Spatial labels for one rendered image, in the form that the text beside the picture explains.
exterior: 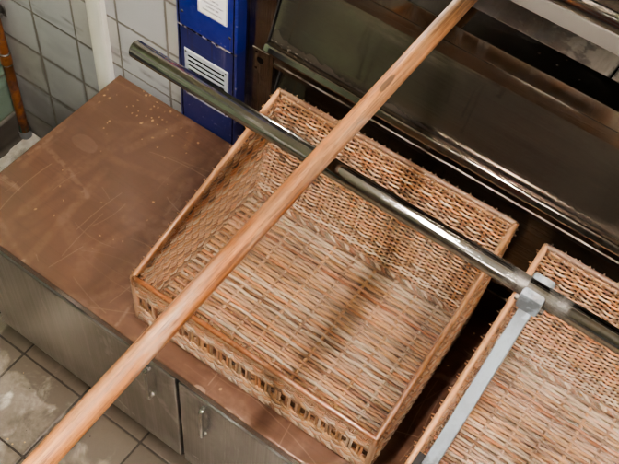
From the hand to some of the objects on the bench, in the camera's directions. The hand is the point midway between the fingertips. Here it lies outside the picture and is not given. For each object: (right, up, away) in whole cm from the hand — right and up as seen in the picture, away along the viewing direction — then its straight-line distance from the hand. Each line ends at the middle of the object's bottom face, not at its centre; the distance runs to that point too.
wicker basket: (+84, -16, +72) cm, 112 cm away
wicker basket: (+35, +15, +89) cm, 97 cm away
